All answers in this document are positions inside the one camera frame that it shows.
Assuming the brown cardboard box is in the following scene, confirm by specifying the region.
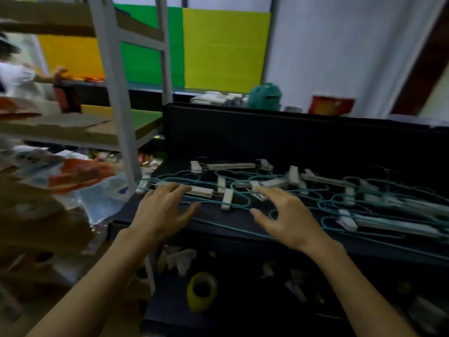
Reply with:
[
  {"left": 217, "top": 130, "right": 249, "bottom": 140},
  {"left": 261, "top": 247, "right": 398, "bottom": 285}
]
[{"left": 0, "top": 175, "right": 95, "bottom": 256}]

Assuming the white metal shelf rack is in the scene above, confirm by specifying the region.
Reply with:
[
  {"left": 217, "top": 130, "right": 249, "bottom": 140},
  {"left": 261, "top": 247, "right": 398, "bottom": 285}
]
[{"left": 0, "top": 0, "right": 174, "bottom": 193}]

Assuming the red tissue pack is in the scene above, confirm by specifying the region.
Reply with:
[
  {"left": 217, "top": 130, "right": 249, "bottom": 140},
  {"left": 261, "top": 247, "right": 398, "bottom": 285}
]
[{"left": 308, "top": 95, "right": 355, "bottom": 116}]

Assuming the person's right hand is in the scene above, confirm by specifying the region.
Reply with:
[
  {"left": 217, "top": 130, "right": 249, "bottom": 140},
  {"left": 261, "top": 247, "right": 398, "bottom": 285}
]
[{"left": 249, "top": 185, "right": 346, "bottom": 256}]

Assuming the yellow wall panel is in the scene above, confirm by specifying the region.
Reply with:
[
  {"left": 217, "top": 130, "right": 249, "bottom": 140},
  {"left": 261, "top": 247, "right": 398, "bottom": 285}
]
[{"left": 181, "top": 7, "right": 273, "bottom": 94}]

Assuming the person's left hand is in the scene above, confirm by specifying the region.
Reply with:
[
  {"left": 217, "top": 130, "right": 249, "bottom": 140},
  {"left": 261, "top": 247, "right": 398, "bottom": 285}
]
[{"left": 128, "top": 182, "right": 201, "bottom": 242}]

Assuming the grey wall shelf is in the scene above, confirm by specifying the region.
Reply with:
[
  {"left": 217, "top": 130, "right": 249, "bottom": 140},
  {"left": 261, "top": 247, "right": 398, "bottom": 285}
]
[{"left": 61, "top": 79, "right": 246, "bottom": 99}]

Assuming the row of white small boxes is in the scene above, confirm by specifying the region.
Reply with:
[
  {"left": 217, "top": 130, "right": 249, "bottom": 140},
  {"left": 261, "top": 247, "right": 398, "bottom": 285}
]
[{"left": 190, "top": 91, "right": 303, "bottom": 114}]

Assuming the person's left forearm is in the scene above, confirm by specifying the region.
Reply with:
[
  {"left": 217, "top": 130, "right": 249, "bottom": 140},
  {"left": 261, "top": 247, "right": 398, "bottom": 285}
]
[{"left": 26, "top": 229, "right": 166, "bottom": 337}]

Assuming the black back panel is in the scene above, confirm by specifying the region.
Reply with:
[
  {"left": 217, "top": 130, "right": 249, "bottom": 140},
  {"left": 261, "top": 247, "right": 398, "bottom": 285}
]
[{"left": 163, "top": 103, "right": 449, "bottom": 193}]

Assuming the green wall panel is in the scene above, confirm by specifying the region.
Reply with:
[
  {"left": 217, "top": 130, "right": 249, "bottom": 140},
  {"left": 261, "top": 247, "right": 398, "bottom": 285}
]
[{"left": 114, "top": 3, "right": 186, "bottom": 88}]

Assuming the brown door frame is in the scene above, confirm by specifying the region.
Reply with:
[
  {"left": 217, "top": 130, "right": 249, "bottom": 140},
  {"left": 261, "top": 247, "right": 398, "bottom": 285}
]
[{"left": 391, "top": 3, "right": 449, "bottom": 116}]

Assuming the pile of mixed hangers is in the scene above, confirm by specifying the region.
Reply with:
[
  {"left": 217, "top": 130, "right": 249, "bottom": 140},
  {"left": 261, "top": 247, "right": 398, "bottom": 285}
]
[{"left": 135, "top": 158, "right": 449, "bottom": 262}]

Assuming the yellow tape roll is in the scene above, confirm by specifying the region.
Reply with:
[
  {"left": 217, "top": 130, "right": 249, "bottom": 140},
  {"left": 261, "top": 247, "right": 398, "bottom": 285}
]
[{"left": 186, "top": 271, "right": 218, "bottom": 313}]

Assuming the orange wall panel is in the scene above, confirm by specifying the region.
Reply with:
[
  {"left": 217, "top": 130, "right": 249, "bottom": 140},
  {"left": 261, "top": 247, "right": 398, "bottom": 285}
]
[{"left": 36, "top": 33, "right": 106, "bottom": 80}]

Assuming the person's right forearm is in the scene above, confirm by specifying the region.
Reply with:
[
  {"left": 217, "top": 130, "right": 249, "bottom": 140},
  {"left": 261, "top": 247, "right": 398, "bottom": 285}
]
[{"left": 308, "top": 240, "right": 418, "bottom": 337}]

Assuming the black table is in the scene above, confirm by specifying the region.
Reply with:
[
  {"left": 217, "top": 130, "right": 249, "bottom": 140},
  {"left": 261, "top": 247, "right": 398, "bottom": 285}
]
[{"left": 112, "top": 157, "right": 449, "bottom": 269}]

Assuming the orange plastic bag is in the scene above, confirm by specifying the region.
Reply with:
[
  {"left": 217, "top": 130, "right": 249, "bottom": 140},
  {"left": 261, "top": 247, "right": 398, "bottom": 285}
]
[{"left": 47, "top": 157, "right": 116, "bottom": 194}]

